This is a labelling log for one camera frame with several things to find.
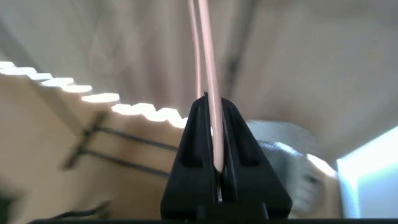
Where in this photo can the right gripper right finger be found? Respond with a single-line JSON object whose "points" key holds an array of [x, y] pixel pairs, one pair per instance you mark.
{"points": [[255, 183]]}

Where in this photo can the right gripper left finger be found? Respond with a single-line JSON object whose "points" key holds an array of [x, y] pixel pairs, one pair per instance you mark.
{"points": [[189, 183]]}

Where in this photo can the pink clothes hanger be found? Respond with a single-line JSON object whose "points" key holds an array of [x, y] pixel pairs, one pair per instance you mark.
{"points": [[214, 93]]}

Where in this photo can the white laundry basket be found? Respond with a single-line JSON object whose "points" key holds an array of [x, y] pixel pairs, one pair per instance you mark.
{"points": [[289, 149]]}

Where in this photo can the black clothes rack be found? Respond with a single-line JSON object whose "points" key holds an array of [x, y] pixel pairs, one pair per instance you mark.
{"points": [[136, 140]]}

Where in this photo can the beige curtain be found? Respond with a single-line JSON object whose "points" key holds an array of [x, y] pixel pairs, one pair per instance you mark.
{"points": [[124, 40]]}

